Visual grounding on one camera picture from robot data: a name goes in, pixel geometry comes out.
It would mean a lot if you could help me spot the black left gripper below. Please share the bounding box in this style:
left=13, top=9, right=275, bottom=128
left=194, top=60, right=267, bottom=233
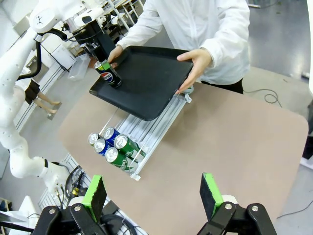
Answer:
left=73, top=22, right=116, bottom=71

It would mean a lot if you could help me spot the person in white jacket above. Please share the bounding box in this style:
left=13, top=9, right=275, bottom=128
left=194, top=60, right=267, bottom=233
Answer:
left=116, top=0, right=251, bottom=95

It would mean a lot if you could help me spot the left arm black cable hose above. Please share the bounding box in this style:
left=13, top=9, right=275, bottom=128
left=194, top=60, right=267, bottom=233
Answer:
left=17, top=29, right=68, bottom=81

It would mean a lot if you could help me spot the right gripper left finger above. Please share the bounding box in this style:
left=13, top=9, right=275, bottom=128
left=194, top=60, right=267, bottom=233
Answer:
left=36, top=175, right=109, bottom=235

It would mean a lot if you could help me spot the person's right forearm white sleeve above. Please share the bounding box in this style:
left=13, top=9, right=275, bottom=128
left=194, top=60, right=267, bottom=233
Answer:
left=116, top=9, right=162, bottom=53

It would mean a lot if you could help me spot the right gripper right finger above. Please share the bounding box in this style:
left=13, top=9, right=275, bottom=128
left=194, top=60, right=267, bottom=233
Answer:
left=198, top=172, right=277, bottom=235

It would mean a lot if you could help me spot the black cable bundle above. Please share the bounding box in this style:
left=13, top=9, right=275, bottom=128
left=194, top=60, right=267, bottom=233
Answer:
left=101, top=212, right=145, bottom=235

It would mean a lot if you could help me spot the blue Pocari Sweat can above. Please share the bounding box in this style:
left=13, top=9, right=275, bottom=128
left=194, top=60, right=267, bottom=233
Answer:
left=93, top=138, right=108, bottom=156
left=102, top=126, right=122, bottom=145

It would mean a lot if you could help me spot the black Pepsi can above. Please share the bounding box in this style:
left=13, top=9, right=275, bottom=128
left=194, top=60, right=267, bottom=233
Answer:
left=87, top=132, right=100, bottom=147
left=94, top=61, right=123, bottom=89

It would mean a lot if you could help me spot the person's left forearm white sleeve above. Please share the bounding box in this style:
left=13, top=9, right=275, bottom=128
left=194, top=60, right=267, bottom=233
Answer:
left=199, top=24, right=251, bottom=62

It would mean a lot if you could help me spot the black serving tray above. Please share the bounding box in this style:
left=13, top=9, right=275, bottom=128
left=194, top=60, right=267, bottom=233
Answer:
left=89, top=46, right=194, bottom=122

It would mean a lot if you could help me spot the person's right hand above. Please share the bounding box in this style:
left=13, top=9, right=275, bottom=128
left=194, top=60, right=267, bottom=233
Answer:
left=107, top=45, right=124, bottom=70

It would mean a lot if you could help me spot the clear plastic container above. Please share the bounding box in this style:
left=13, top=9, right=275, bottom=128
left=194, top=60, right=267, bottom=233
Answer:
left=67, top=52, right=95, bottom=82

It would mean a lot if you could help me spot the green Chilsung can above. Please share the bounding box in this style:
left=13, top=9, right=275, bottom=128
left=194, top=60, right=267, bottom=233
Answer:
left=104, top=146, right=140, bottom=174
left=113, top=134, right=147, bottom=162
left=182, top=84, right=195, bottom=97

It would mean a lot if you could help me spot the black cable with yellow plug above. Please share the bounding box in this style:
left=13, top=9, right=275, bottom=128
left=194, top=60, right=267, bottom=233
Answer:
left=65, top=165, right=86, bottom=196

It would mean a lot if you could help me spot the white wire can rack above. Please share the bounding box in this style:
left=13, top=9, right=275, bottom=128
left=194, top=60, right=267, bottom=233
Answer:
left=99, top=93, right=193, bottom=182

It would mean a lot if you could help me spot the person's left hand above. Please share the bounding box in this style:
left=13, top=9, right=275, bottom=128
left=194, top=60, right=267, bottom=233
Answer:
left=175, top=47, right=213, bottom=95

